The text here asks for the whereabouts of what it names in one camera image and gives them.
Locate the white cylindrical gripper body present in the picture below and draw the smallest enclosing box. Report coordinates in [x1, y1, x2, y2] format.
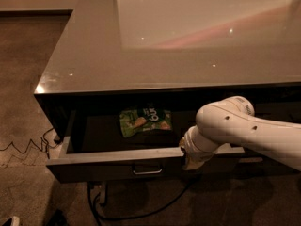
[183, 126, 220, 165]

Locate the drawer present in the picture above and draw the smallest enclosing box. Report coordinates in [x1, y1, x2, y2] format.
[45, 105, 246, 185]

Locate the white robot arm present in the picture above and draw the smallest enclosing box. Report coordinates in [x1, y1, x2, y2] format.
[180, 96, 301, 170]

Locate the dark cabinet with glossy top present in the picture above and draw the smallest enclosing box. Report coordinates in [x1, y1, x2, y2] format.
[35, 0, 301, 172]

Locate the green snack bag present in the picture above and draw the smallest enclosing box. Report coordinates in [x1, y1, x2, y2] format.
[119, 107, 172, 138]

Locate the black object on floor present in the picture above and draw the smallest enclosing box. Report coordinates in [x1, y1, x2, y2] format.
[46, 210, 68, 226]

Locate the white shoe tip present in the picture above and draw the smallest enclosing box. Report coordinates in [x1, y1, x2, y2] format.
[2, 216, 20, 226]

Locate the thick black floor cable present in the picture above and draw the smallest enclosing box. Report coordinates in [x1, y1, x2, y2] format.
[87, 176, 201, 226]

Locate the thin zigzag black cable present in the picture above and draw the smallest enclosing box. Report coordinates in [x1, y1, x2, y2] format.
[0, 127, 64, 162]

